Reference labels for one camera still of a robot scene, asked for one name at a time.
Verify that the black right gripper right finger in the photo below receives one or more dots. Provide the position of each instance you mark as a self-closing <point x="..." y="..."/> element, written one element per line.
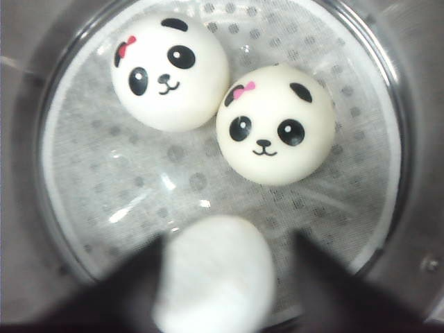
<point x="334" y="300"/>

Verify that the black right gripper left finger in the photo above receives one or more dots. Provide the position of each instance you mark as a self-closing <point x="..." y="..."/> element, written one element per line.
<point x="122" y="302"/>

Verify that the panda bun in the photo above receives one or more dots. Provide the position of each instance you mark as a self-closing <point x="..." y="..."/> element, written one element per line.
<point x="217" y="276"/>
<point x="276" y="125"/>
<point x="169" y="72"/>

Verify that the white steamer cloth liner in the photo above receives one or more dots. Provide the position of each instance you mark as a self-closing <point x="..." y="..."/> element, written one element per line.
<point x="113" y="183"/>

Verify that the stainless steel steamer pot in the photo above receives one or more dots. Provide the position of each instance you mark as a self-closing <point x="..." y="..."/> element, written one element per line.
<point x="38" y="36"/>

